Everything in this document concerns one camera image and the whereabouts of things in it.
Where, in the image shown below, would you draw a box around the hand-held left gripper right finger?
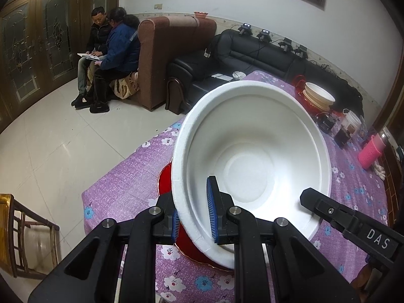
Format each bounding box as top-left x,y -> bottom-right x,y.
206,176 -> 360,303

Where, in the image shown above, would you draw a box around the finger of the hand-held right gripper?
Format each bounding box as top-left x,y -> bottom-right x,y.
300,188 -> 363,238

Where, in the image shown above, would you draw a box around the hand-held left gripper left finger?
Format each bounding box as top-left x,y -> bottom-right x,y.
28,194 -> 180,303

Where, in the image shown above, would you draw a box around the large white foam bowl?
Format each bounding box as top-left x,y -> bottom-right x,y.
170,80 -> 333,270

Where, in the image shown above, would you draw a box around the stack of plates and dishes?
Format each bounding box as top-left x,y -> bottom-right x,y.
302,89 -> 334,113

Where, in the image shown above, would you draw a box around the red plate with gold rim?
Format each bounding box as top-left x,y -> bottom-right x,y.
157,161 -> 236,272

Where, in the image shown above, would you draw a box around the white gloves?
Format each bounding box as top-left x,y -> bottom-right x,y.
374,162 -> 387,181

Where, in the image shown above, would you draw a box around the purple floral tablecloth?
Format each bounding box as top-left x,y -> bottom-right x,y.
81,70 -> 392,303

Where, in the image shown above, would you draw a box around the flask in pink knit sleeve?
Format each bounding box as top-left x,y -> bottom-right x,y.
358,129 -> 389,170

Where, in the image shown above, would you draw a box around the dark jar with cork lid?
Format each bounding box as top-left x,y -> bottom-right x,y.
335,123 -> 355,148

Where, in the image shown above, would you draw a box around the black jar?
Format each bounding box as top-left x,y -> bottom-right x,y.
316,112 -> 337,132

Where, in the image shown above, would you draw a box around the white plastic container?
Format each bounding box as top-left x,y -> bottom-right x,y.
342,109 -> 364,139

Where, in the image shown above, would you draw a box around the patterned blanket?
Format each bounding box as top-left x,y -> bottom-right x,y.
108,71 -> 141,100

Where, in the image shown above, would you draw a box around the wooden chair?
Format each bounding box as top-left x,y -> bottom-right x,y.
0,193 -> 61,280

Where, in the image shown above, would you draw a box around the black leather sofa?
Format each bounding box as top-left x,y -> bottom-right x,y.
166,29 -> 364,127

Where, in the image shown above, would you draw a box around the brown armchair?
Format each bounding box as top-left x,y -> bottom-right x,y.
138,17 -> 218,112

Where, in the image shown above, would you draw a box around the wooden glass-panel doors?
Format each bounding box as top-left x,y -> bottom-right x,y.
0,0 -> 122,133

